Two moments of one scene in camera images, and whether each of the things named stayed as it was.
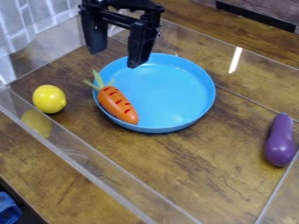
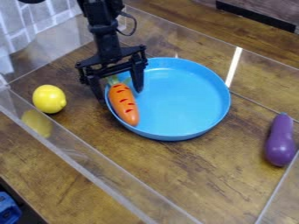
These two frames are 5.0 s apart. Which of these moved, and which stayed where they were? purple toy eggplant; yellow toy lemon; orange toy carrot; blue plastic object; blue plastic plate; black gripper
Moved: orange toy carrot; blue plastic plate; black gripper
Stayed: blue plastic object; yellow toy lemon; purple toy eggplant
